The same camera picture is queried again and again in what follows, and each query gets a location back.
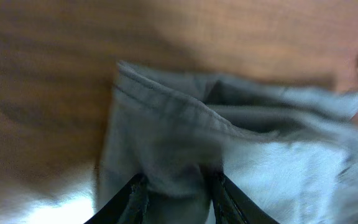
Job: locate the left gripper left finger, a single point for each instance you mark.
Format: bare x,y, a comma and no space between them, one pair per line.
128,206

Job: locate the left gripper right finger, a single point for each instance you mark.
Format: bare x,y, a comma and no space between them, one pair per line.
231,205

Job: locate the grey shorts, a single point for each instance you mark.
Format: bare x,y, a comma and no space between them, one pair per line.
292,151

